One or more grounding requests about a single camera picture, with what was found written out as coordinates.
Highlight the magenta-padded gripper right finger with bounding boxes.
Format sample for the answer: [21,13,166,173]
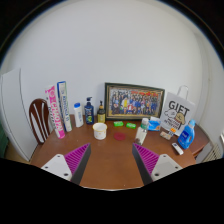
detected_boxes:
[131,142,184,186]

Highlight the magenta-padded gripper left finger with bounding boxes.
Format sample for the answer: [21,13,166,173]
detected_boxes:
[40,142,92,186]

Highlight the clear green-labelled drink bottle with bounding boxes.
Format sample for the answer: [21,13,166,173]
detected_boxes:
[134,117,150,146]

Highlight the small floral patterned box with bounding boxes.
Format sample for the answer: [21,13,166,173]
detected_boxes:
[159,130,173,141]

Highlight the small white remote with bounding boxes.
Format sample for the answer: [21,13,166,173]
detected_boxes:
[171,142,185,156]

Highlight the flat round red coaster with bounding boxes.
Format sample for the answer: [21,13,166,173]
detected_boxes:
[113,131,127,142]

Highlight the blue tissue pack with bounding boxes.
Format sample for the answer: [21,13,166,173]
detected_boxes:
[147,116,162,132]

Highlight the white yellow-rimmed cup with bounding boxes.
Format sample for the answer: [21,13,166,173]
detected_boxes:
[92,122,108,141]

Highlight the white lotion bottle blue cap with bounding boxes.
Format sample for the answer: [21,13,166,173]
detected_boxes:
[73,102,85,128]

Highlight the blue detergent bottle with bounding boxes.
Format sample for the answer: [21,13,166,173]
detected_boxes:
[176,119,197,150]

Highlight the dark blue pump bottle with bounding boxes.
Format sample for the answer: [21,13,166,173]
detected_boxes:
[83,96,95,126]

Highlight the brown pump bottle yellow label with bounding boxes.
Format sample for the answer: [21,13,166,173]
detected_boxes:
[96,100,107,124]

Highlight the pink shuttlecock tube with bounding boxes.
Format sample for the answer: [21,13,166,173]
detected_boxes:
[44,84,66,140]

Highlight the white printed gift bag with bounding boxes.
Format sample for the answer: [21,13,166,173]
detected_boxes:
[159,84,196,137]

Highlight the brown wooden chair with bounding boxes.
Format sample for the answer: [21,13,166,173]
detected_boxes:
[28,98,52,145]

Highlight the framed group picture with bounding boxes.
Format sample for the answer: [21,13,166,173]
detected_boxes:
[104,82,166,121]

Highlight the white radiator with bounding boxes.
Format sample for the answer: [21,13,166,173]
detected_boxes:
[203,143,224,163]

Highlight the white flat panel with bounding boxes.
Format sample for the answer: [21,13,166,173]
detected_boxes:
[0,68,39,163]

